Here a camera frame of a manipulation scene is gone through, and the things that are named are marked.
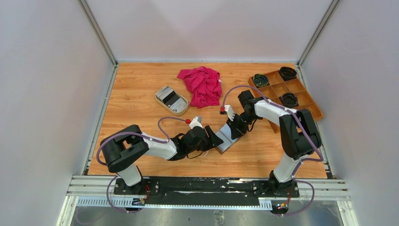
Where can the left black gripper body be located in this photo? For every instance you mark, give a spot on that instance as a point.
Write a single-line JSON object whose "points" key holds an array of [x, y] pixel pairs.
{"points": [[196, 147]]}

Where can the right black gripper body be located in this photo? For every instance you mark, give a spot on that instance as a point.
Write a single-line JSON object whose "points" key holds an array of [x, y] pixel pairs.
{"points": [[243, 116]]}

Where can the brown leather card holder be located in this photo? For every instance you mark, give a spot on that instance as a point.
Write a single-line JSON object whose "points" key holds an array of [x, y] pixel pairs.
{"points": [[224, 133]]}

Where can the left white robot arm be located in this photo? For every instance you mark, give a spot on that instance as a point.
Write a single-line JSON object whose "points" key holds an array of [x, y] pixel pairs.
{"points": [[122, 149]]}

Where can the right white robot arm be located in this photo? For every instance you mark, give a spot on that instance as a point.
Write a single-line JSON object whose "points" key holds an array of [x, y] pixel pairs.
{"points": [[299, 135]]}

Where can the stack of credit cards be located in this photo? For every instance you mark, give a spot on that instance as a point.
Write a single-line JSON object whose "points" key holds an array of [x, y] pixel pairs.
{"points": [[170, 96]]}

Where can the beige card tray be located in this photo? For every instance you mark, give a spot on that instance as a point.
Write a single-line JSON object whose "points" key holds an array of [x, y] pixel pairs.
{"points": [[172, 101]]}

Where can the crumpled pink cloth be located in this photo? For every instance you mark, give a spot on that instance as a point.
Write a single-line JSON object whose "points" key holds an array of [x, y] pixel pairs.
{"points": [[204, 84]]}

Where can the brown wooden compartment tray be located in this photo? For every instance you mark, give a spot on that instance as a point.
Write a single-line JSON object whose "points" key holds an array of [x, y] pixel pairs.
{"points": [[284, 87]]}

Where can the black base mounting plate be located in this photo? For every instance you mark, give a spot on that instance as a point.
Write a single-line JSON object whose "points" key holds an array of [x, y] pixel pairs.
{"points": [[205, 191]]}

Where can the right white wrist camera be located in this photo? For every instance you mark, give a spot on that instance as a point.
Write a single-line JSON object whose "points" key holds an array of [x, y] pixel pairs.
{"points": [[227, 110]]}

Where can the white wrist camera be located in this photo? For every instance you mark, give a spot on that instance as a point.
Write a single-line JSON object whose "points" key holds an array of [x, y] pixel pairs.
{"points": [[227, 110], [194, 122]]}

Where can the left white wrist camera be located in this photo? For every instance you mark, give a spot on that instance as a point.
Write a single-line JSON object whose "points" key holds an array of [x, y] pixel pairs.
{"points": [[194, 122]]}

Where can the aluminium frame rail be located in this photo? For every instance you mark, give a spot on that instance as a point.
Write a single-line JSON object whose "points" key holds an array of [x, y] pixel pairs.
{"points": [[98, 191]]}

